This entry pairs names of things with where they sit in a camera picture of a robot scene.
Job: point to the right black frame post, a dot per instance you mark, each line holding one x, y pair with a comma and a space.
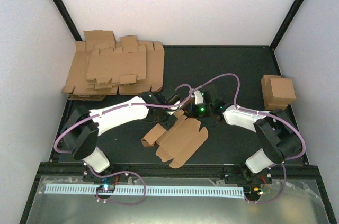
292, 12

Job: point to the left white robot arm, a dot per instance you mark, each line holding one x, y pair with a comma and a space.
79, 135

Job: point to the light blue slotted cable duct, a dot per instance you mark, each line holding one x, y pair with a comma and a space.
139, 190

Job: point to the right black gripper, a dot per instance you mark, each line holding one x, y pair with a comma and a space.
193, 113

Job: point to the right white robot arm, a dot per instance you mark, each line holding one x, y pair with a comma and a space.
279, 140

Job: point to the stack of flat cardboard blanks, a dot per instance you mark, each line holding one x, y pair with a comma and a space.
103, 66

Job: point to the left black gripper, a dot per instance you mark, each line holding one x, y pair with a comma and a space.
169, 124

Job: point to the left black frame post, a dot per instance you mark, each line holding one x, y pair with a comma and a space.
62, 9

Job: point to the black frame post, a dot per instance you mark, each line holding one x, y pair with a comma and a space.
292, 12
62, 9

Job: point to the controller circuit board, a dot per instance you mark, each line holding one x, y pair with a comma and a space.
254, 190
106, 188

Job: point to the left controller circuit board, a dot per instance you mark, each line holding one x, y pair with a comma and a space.
106, 188

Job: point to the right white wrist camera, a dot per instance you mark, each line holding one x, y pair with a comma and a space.
198, 97

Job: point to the right controller circuit board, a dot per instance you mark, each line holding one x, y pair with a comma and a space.
254, 190

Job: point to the cardboard box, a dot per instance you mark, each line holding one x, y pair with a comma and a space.
282, 91
265, 91
178, 143

